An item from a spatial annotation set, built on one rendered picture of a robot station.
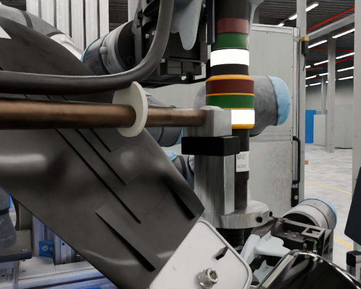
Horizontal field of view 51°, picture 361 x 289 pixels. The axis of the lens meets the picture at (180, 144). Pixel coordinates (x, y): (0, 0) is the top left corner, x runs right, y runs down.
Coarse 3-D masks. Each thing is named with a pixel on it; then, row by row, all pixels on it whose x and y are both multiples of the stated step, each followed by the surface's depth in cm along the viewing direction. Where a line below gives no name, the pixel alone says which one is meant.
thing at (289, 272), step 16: (304, 256) 26; (320, 256) 26; (272, 272) 28; (288, 272) 26; (304, 272) 25; (320, 272) 24; (336, 272) 24; (256, 288) 28; (272, 288) 26; (288, 288) 25; (304, 288) 24; (320, 288) 24; (336, 288) 23; (352, 288) 23
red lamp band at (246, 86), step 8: (216, 80) 32; (224, 80) 32; (232, 80) 32; (240, 80) 32; (248, 80) 32; (208, 88) 33; (216, 88) 32; (224, 88) 32; (232, 88) 32; (240, 88) 32; (248, 88) 32
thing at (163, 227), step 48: (0, 48) 26; (48, 48) 32; (0, 96) 23; (48, 96) 26; (96, 96) 31; (0, 144) 21; (48, 144) 23; (96, 144) 26; (144, 144) 31; (48, 192) 21; (96, 192) 24; (144, 192) 26; (192, 192) 30; (96, 240) 22; (144, 240) 24; (144, 288) 22
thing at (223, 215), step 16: (208, 112) 29; (224, 112) 30; (192, 128) 30; (208, 128) 29; (224, 128) 30; (192, 144) 30; (208, 144) 29; (224, 144) 29; (208, 160) 31; (224, 160) 30; (208, 176) 31; (224, 176) 30; (208, 192) 31; (224, 192) 30; (208, 208) 31; (224, 208) 30; (256, 208) 33; (224, 224) 31; (240, 224) 31; (256, 224) 31
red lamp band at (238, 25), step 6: (228, 18) 32; (234, 18) 32; (216, 24) 32; (222, 24) 32; (228, 24) 32; (234, 24) 32; (240, 24) 32; (246, 24) 32; (216, 30) 32; (222, 30) 32; (228, 30) 32; (234, 30) 32; (240, 30) 32; (246, 30) 32
